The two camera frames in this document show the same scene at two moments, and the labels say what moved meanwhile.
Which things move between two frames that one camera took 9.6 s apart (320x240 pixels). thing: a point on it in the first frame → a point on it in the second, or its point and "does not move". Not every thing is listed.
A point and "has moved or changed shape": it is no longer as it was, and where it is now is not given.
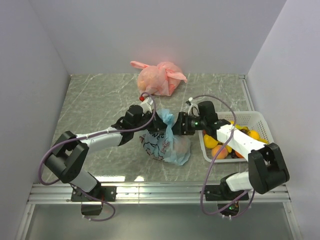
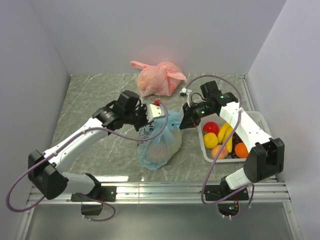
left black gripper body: [153, 126] → [137, 117]
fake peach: [223, 154] does not move
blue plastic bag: [162, 145] has moved or changed shape
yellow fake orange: [210, 142] does not move
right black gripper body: [192, 124] → [199, 111]
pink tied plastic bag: [161, 79] does not move
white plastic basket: [253, 120] does not move
